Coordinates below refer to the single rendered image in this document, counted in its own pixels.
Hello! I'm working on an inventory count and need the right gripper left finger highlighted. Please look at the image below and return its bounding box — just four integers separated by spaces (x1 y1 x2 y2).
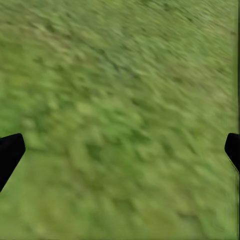
0 133 26 192

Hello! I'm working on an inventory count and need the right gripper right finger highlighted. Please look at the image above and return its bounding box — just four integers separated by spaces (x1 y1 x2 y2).
224 132 240 172

